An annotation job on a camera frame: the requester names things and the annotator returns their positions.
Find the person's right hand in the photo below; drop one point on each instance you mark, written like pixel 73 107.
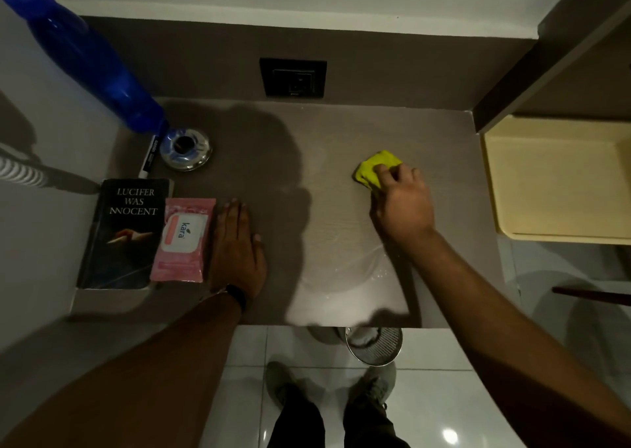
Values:
pixel 403 207

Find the person's left hand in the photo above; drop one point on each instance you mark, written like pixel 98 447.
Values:
pixel 236 260

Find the person's left little finger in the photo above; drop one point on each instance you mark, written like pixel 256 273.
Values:
pixel 214 238

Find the person's left middle finger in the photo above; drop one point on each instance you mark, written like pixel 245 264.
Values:
pixel 233 217

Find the person's right thumb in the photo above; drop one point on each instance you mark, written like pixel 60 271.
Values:
pixel 384 175

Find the person's left thumb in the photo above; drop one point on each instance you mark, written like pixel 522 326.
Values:
pixel 258 245

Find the yellow cleaning cloth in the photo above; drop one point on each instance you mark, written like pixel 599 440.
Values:
pixel 370 168

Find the person's right forearm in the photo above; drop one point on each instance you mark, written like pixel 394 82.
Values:
pixel 503 344

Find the person's left forearm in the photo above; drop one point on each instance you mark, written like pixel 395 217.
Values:
pixel 148 378

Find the pink wet wipes packet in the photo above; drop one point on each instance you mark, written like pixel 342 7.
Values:
pixel 182 240

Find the black wristwatch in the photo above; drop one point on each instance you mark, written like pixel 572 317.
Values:
pixel 238 296

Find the round silver ashtray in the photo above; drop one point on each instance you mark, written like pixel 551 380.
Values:
pixel 186 148

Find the black paperback book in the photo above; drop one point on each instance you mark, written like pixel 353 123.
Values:
pixel 123 236

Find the white marker pen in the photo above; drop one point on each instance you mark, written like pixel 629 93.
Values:
pixel 148 157

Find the person's left shoe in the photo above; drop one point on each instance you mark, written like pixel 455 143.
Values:
pixel 278 382

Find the person's shoe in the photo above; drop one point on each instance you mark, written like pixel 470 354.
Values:
pixel 374 386
pixel 278 382

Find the metal mesh waste bin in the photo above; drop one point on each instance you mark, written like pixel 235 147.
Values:
pixel 374 345

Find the cream open drawer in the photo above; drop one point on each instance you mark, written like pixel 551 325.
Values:
pixel 562 181

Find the person's left leg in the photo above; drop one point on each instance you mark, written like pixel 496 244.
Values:
pixel 296 423

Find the person's leg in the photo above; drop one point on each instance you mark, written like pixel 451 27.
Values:
pixel 369 425
pixel 296 423

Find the person's right shoe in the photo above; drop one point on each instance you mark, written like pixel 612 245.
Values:
pixel 374 386

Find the person's right leg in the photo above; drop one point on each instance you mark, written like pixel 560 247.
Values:
pixel 369 425

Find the blue plastic water bottle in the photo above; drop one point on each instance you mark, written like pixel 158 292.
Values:
pixel 84 53

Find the dark wooden stick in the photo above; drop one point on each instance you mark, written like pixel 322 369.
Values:
pixel 591 296

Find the black wall socket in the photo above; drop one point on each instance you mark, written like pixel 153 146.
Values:
pixel 293 78

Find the grey wall cabinet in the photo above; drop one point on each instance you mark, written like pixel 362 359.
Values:
pixel 567 48

